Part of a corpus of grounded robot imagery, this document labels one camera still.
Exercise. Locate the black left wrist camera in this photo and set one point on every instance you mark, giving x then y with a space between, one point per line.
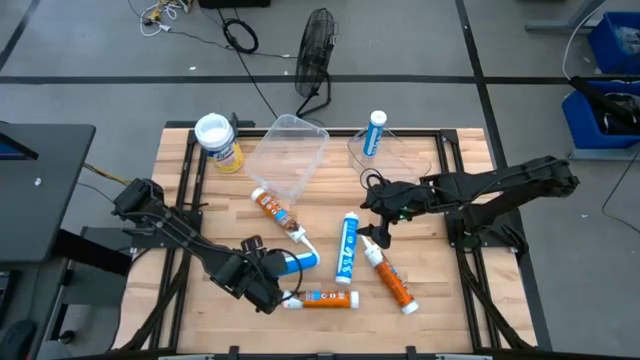
252 245

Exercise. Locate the black aluminium table frame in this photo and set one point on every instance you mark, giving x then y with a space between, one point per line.
191 142

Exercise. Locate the blue screen tablet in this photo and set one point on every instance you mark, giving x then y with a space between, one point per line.
12 150

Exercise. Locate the yellow Lysol wipes canister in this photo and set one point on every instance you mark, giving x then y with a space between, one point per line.
215 132

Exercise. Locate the black case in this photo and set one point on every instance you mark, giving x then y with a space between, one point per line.
235 3

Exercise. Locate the blue storage bin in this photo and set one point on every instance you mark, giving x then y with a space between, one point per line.
580 125
607 55

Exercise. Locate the clear plastic bin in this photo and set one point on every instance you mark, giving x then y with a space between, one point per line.
287 160
400 160

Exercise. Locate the black floor fan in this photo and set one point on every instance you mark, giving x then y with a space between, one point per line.
315 50

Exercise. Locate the black equipment pile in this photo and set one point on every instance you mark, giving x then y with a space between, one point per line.
615 107

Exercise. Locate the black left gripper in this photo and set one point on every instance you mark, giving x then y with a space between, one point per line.
260 285

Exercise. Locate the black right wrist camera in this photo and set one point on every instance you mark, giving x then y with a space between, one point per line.
385 191

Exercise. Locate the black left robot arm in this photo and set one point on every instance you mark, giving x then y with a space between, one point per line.
170 220

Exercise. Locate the brown orange sealant tube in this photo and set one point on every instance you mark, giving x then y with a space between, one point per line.
272 207

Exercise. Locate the black desk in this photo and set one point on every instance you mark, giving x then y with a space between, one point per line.
45 200

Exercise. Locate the blue silicone tube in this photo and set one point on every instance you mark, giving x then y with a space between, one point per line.
374 137
302 262
346 250

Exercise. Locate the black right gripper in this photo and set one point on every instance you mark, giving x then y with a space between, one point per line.
410 202

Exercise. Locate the black caster wheel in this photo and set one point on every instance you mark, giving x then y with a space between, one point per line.
66 337

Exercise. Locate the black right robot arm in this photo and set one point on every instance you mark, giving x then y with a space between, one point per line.
525 180

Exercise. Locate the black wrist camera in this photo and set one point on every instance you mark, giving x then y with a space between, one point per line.
385 191
252 245

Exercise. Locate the grey desk base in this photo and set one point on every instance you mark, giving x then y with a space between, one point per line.
555 25

